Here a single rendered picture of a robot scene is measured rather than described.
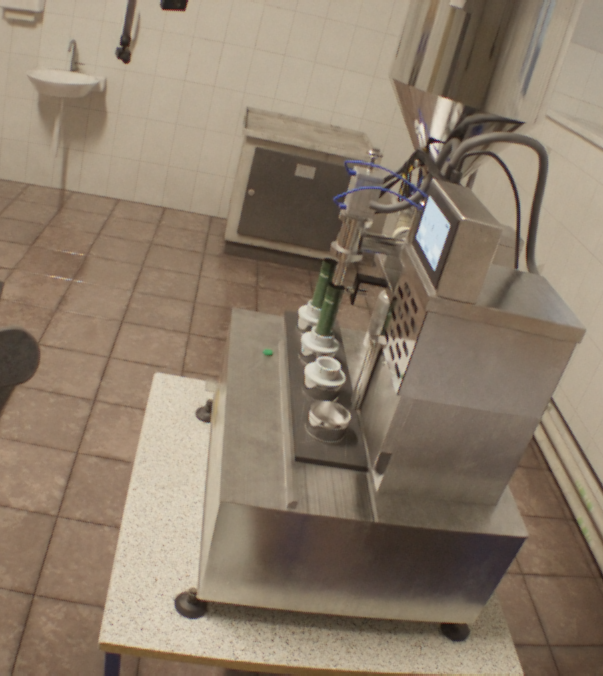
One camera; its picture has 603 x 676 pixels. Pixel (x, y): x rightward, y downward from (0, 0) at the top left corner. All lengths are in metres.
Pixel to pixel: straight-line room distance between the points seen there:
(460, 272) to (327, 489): 0.38
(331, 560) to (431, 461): 0.21
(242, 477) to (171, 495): 0.37
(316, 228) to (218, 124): 1.05
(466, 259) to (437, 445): 0.30
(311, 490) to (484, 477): 0.27
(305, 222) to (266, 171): 0.40
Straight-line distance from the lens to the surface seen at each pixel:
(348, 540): 1.04
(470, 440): 1.04
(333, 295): 1.23
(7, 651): 2.01
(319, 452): 1.08
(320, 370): 1.17
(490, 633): 1.33
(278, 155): 4.05
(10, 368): 1.13
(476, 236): 0.86
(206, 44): 4.64
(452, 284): 0.88
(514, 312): 0.93
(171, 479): 1.39
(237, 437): 1.09
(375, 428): 1.05
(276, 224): 4.19
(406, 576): 1.12
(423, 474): 1.06
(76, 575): 2.17
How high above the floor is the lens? 1.68
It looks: 28 degrees down
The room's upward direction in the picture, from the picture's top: 16 degrees clockwise
